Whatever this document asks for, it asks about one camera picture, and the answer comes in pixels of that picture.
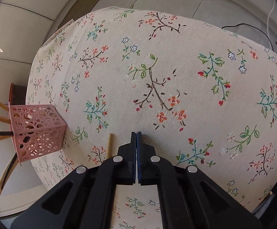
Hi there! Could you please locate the wooden chopstick bundle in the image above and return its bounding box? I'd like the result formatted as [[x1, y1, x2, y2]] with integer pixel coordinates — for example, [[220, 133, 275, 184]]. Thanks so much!
[[106, 133, 114, 159]]

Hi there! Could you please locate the thick wooden chopstick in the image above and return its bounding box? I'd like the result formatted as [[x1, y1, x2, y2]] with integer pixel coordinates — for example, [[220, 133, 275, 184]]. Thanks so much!
[[0, 154, 19, 196]]

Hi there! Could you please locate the wooden chopstick bottom edge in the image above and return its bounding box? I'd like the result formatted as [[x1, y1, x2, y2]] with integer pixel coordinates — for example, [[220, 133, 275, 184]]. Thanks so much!
[[0, 159, 19, 196]]

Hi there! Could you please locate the black chopstick short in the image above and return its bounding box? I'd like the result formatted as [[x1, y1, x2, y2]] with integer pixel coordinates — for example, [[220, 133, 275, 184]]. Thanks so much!
[[2, 153, 19, 186]]

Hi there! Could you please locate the pink perforated utensil holder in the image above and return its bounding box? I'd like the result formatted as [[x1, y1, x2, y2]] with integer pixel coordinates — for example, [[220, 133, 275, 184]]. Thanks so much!
[[9, 104, 67, 163]]

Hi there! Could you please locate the floral tablecloth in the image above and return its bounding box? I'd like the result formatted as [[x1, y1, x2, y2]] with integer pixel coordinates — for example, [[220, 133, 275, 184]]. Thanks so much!
[[26, 7, 277, 228]]

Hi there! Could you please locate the brown trash bin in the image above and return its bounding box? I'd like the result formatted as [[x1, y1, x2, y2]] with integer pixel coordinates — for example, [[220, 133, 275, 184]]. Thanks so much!
[[9, 83, 27, 105]]

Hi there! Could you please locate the white cable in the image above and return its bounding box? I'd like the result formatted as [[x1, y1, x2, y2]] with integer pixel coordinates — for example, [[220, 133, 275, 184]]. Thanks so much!
[[266, 0, 276, 44]]

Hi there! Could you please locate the black power cable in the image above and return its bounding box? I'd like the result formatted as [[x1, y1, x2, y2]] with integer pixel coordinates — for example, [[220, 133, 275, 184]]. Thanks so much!
[[221, 23, 277, 67]]

